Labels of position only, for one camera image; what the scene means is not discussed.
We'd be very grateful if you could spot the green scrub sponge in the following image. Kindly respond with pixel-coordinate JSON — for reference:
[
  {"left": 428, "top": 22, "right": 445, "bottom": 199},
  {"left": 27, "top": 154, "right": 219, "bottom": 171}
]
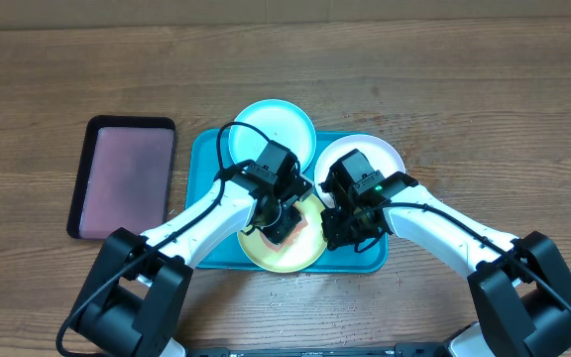
[{"left": 260, "top": 206, "right": 307, "bottom": 252}]

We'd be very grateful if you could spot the yellow-green plate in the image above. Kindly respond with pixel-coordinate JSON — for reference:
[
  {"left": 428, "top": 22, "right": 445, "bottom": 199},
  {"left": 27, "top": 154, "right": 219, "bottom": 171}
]
[{"left": 237, "top": 194, "right": 327, "bottom": 273}]

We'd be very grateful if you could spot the light blue plate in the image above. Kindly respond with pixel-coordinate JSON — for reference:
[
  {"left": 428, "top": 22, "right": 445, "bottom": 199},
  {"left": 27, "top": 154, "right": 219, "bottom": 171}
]
[{"left": 228, "top": 99, "right": 316, "bottom": 172}]

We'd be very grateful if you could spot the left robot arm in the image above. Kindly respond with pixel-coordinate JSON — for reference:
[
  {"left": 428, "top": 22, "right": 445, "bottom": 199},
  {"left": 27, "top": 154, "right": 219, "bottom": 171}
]
[{"left": 57, "top": 141, "right": 312, "bottom": 357}]

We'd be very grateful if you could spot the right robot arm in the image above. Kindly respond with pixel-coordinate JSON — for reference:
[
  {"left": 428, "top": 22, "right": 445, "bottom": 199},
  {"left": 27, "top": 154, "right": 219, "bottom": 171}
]
[{"left": 319, "top": 149, "right": 571, "bottom": 357}]

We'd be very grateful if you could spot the teal plastic tray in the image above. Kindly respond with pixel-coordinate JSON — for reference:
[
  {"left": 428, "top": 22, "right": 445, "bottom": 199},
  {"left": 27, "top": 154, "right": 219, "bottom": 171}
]
[{"left": 185, "top": 129, "right": 389, "bottom": 274}]

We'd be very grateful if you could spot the black water tray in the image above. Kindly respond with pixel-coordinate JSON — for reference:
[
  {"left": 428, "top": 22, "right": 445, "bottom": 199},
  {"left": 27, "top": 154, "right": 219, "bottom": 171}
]
[{"left": 66, "top": 115, "right": 175, "bottom": 240}]

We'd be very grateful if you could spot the white plate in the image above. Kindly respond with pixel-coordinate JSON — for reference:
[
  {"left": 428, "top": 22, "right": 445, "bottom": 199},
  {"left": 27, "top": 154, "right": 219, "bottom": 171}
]
[{"left": 305, "top": 131, "right": 406, "bottom": 208}]

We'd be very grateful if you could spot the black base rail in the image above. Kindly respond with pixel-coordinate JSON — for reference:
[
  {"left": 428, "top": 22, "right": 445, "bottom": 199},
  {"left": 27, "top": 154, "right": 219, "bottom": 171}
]
[{"left": 186, "top": 342, "right": 451, "bottom": 357}]

